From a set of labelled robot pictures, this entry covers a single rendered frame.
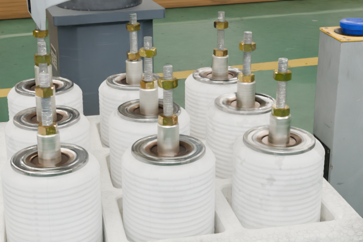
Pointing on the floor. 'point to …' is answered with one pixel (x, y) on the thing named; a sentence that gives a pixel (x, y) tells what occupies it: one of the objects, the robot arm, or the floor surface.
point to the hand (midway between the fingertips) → (34, 17)
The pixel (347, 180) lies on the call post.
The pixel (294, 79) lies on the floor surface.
